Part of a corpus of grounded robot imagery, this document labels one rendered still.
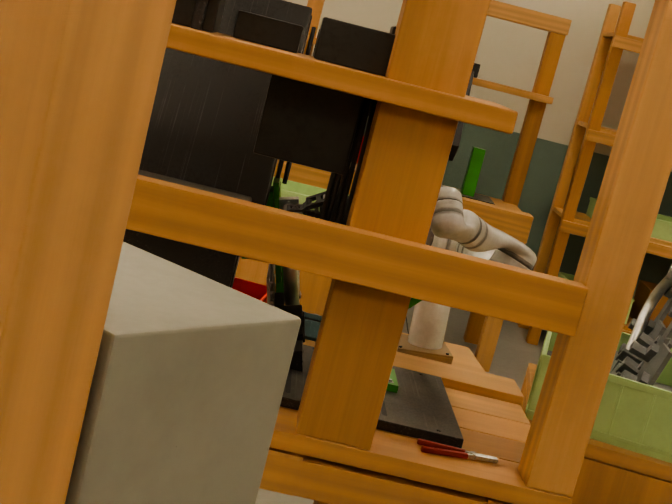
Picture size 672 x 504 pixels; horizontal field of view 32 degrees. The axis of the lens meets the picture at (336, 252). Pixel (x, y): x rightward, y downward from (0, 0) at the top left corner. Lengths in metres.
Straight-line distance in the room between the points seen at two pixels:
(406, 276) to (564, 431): 0.42
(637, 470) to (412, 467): 0.93
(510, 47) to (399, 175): 6.00
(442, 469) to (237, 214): 0.60
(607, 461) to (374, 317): 1.05
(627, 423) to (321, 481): 1.04
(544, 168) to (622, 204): 5.98
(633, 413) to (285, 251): 1.25
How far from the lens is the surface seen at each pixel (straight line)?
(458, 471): 2.23
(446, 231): 2.40
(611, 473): 3.02
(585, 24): 8.13
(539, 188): 8.14
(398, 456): 2.22
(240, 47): 2.03
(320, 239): 2.05
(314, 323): 2.76
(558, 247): 7.61
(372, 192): 2.09
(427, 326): 3.09
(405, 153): 2.08
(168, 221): 2.06
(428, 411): 2.46
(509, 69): 8.06
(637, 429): 3.04
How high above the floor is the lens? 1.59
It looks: 10 degrees down
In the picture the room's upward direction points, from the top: 14 degrees clockwise
